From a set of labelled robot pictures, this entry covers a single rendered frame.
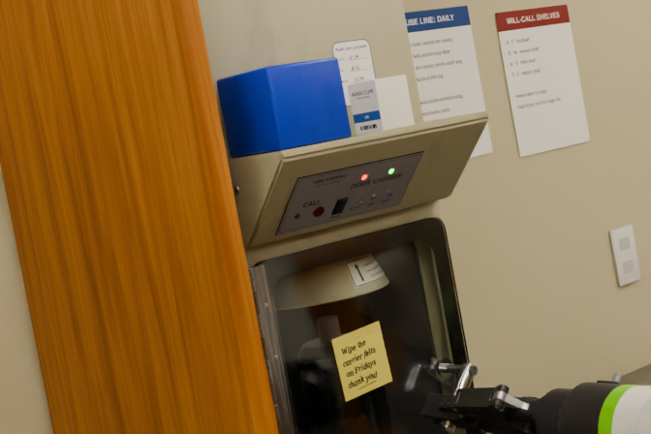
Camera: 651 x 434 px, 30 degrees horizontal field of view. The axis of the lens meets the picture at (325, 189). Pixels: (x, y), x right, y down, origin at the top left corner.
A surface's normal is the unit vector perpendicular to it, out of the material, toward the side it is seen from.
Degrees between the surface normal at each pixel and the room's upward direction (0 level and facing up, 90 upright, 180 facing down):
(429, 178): 135
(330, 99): 90
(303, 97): 90
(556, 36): 90
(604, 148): 90
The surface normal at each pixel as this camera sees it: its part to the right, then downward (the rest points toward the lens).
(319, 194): 0.56, 0.65
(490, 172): 0.62, -0.07
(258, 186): -0.77, 0.18
